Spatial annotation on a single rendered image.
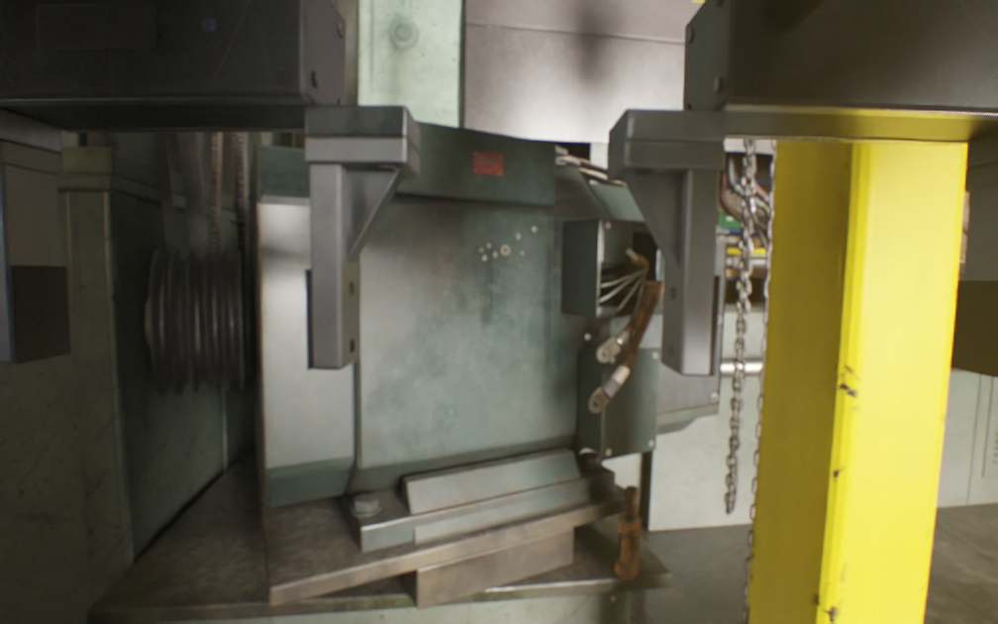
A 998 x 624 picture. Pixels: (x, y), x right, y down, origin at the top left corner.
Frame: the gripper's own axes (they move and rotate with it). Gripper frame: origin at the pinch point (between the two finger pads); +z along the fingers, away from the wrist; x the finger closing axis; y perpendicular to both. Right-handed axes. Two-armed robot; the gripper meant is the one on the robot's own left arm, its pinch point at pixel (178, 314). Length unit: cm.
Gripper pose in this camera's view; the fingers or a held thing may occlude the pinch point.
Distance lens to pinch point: 24.7
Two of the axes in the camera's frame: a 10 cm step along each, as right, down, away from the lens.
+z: -0.1, 10.0, 0.8
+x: -10.0, -0.2, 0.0
